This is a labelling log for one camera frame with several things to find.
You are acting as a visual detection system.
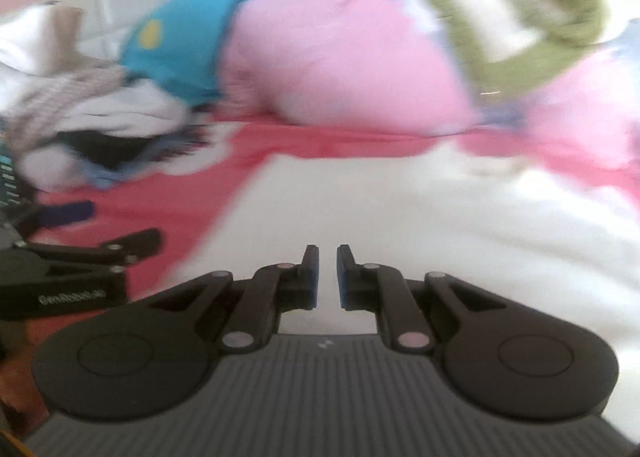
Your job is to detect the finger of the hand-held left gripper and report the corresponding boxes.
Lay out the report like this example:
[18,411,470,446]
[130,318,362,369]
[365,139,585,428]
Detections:
[10,200,97,238]
[15,228,163,268]

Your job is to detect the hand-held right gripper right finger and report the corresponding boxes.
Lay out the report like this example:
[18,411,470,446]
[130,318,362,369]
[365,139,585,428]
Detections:
[336,244,506,353]

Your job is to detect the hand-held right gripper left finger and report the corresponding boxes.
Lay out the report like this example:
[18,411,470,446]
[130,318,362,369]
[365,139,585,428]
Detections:
[150,244,321,353]

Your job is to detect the white fleece garment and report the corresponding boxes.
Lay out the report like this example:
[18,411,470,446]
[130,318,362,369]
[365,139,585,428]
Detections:
[170,142,640,438]

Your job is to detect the light blue garment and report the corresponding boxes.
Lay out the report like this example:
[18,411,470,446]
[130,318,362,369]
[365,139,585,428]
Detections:
[82,157,151,189]

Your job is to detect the black garment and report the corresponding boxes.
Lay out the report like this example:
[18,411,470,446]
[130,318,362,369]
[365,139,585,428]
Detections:
[55,130,161,170]

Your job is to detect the knitted patterned scarf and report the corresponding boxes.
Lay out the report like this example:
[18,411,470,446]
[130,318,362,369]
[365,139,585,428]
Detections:
[0,67,126,153]

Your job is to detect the pink floral bed blanket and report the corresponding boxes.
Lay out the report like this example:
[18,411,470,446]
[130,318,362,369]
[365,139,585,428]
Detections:
[15,117,640,348]

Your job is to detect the white cotton garment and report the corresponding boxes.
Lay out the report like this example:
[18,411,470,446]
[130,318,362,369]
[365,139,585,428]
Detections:
[0,82,191,190]

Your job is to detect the blue pillow with yellow dot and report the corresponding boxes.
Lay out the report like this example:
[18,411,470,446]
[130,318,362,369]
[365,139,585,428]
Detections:
[120,0,286,108]

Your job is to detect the pink and lilac quilt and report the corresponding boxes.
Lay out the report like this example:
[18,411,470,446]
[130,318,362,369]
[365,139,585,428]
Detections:
[215,0,640,173]

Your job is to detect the green and cream fleece jacket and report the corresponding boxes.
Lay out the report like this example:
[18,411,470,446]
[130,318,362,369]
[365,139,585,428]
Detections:
[415,0,640,98]

